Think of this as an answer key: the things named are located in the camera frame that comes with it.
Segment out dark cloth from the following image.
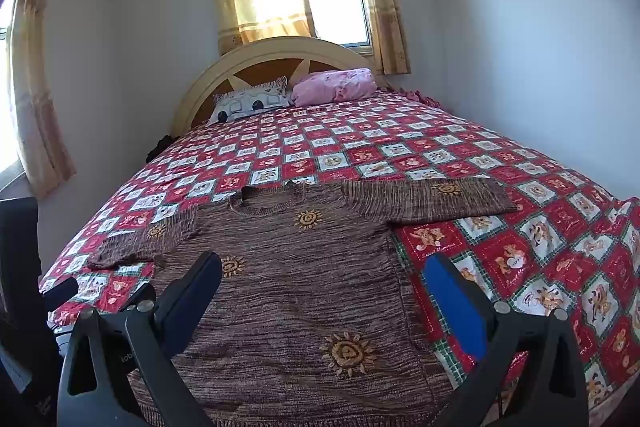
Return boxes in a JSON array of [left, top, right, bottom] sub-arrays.
[[145, 134, 173, 164]]

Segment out side window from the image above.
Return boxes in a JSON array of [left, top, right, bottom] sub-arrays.
[[0, 0, 26, 188]]

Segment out pink pillow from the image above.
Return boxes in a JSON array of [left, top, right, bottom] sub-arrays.
[[290, 68, 377, 108]]

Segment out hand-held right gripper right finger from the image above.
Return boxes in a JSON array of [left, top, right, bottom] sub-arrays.
[[424, 253, 589, 427]]

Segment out red crumpled cloth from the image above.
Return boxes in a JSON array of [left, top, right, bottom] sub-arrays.
[[390, 86, 443, 108]]

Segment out cream wooden headboard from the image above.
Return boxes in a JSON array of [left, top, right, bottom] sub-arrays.
[[172, 36, 396, 138]]

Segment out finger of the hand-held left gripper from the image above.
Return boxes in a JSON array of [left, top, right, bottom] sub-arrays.
[[42, 277, 79, 309]]

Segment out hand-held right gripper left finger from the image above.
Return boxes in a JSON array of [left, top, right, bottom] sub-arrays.
[[57, 251, 223, 427]]

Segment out white patterned pillow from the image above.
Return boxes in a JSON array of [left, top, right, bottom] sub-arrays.
[[207, 76, 296, 125]]

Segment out red checkered printed blanket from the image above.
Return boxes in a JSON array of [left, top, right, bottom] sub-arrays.
[[37, 87, 640, 427]]

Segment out brown knitted sweater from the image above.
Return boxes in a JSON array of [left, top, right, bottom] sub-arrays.
[[87, 179, 518, 427]]

